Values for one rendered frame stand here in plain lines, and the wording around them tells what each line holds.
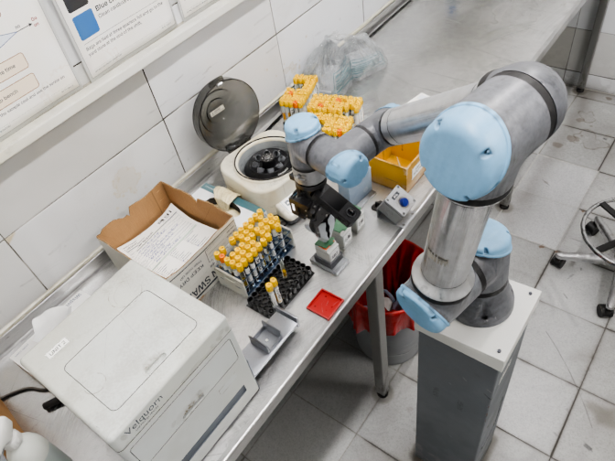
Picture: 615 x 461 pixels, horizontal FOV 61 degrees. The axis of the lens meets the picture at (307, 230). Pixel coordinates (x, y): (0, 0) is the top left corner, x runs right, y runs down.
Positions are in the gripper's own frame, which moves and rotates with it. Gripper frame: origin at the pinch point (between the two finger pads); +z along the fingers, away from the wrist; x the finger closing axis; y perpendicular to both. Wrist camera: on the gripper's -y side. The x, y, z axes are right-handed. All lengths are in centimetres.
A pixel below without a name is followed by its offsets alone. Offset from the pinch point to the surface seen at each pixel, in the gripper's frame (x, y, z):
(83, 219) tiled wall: 33, 56, -6
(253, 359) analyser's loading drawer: 33.8, -3.8, 5.9
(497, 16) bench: -140, 20, 10
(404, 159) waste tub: -44.3, 5.1, 9.1
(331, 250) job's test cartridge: 0.6, -1.3, 2.9
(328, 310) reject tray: 12.4, -8.1, 9.7
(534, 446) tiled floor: -24, -60, 97
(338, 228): -6.5, 2.0, 3.2
